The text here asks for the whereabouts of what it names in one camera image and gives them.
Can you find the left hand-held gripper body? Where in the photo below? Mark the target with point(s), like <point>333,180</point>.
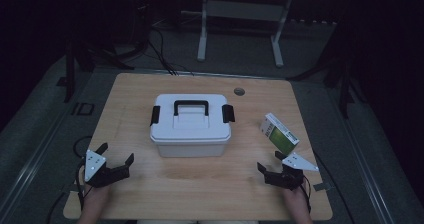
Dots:
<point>96,174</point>

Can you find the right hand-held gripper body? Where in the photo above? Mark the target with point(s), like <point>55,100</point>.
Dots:
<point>288,179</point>

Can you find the green and white medicine box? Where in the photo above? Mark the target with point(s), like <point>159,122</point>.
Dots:
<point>280,137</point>

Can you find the white plastic storage box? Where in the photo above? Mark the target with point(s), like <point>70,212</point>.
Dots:
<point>191,149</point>

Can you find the person's left hand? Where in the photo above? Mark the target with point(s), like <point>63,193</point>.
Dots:
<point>96,197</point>

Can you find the person's right hand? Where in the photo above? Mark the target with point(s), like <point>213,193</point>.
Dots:
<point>298,200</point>

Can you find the grey round table grommet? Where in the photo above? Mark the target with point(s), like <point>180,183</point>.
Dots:
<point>239,91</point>

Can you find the black tripod stand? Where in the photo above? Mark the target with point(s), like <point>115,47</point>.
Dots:
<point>70,70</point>
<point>345,80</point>

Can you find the dark equipment rack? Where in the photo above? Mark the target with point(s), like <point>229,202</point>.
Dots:
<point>141,14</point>

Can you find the white metal stand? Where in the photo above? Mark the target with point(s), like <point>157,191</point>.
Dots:
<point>245,10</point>

